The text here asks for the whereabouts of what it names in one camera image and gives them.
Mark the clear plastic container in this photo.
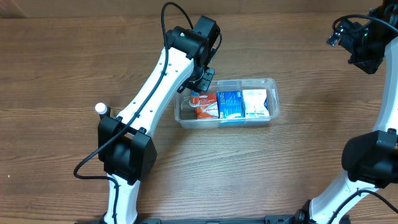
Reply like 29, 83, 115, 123
174, 78, 280, 129

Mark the red medicine box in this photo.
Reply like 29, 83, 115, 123
195, 93, 219, 119

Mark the orange vitamin tube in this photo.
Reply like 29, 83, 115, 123
189, 90, 200, 108

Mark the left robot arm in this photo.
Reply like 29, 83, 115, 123
96, 16, 221, 223

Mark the blue medicine box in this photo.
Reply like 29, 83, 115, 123
216, 91, 244, 119

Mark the dark syrup bottle white cap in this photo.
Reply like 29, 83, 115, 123
95, 102, 111, 119

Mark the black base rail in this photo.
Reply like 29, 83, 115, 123
74, 214, 352, 224

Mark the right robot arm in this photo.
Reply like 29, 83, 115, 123
285, 0, 397, 223

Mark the white medicine box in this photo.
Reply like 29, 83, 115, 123
242, 89, 270, 118

